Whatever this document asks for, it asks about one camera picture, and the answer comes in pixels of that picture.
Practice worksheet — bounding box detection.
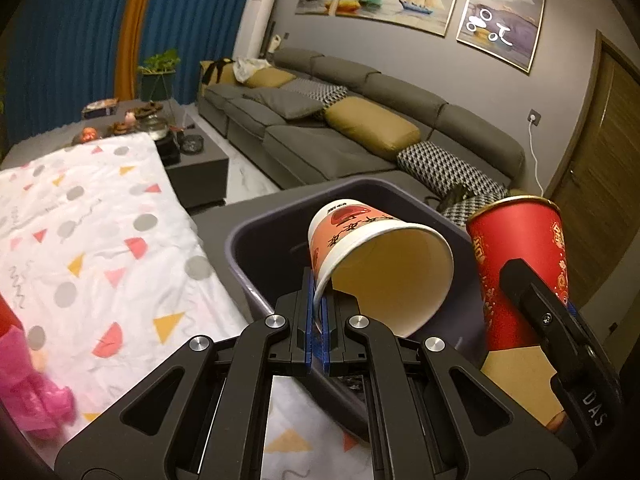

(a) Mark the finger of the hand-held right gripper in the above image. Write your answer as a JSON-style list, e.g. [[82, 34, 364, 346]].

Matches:
[[500, 257, 581, 346]]

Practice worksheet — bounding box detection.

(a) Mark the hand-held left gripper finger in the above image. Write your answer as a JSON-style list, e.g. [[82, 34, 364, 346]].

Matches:
[[320, 292, 578, 480], [54, 267, 321, 480]]

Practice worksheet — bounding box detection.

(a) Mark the red paper cup gold rim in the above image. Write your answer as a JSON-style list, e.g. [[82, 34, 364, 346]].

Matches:
[[466, 195, 571, 356]]

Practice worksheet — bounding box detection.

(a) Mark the dark grey plastic bin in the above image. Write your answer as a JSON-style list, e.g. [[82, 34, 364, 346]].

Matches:
[[224, 176, 506, 441]]

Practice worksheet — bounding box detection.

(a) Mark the white red printed paper cup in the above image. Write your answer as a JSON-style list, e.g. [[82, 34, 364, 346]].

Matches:
[[306, 199, 455, 338]]

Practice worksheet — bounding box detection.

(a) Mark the houndstooth pillow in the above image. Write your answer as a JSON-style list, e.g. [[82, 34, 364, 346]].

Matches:
[[285, 79, 348, 106], [442, 195, 507, 226], [397, 141, 508, 201]]

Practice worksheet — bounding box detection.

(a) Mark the brown wooden room door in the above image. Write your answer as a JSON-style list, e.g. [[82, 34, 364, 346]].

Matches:
[[545, 30, 640, 341]]

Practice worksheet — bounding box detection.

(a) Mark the grey sofa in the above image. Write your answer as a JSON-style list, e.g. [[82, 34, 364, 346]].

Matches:
[[199, 47, 526, 196]]

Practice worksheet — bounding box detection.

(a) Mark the dark grey coffee table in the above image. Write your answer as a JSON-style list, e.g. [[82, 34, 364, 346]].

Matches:
[[0, 100, 231, 211]]

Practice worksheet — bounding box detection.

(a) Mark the large mustard pillow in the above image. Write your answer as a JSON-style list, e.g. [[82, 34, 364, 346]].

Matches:
[[325, 96, 422, 161]]

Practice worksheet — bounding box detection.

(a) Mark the flat grey pillow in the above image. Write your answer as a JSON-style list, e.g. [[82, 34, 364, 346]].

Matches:
[[243, 87, 323, 121]]

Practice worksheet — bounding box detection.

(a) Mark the black hot plate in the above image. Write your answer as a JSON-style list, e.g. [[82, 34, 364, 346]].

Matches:
[[155, 132, 181, 163]]

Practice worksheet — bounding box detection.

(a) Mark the small mustard pillow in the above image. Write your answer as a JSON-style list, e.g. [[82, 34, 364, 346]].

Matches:
[[244, 67, 296, 88]]

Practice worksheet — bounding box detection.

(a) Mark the glass teapot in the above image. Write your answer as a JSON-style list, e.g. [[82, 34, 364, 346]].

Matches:
[[137, 115, 168, 138]]

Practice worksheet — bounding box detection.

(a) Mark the white cloth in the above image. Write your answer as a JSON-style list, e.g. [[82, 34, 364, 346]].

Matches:
[[234, 57, 271, 81]]

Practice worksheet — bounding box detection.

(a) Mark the black garment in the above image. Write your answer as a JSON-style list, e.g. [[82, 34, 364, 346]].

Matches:
[[200, 59, 236, 86]]

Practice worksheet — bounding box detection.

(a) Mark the framed purple abstract painting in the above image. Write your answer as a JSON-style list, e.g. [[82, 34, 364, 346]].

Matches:
[[456, 0, 546, 75]]

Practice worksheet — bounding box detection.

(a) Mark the pink plastic bag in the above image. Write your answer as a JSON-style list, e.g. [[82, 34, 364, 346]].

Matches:
[[0, 327, 76, 441]]

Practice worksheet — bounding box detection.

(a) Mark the green plant in dark pot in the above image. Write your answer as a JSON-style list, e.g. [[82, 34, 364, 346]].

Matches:
[[137, 50, 181, 102]]

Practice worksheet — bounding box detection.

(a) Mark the red paper cup white rim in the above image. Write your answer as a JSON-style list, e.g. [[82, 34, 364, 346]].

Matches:
[[0, 292, 25, 336]]

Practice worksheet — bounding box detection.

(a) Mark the printed flat box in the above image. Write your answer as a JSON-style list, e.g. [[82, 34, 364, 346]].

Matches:
[[82, 99, 120, 120]]

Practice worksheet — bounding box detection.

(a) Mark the white standing air conditioner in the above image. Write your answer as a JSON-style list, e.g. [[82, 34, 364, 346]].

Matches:
[[232, 0, 277, 58]]

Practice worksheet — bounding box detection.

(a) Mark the blue curtain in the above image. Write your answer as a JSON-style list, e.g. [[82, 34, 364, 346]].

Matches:
[[135, 0, 261, 106], [0, 0, 138, 126]]

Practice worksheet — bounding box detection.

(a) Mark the orange curtain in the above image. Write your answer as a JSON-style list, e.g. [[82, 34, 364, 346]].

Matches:
[[116, 0, 160, 101]]

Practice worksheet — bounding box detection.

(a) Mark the white charging cable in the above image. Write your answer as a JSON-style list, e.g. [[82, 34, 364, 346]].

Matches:
[[525, 120, 551, 196]]

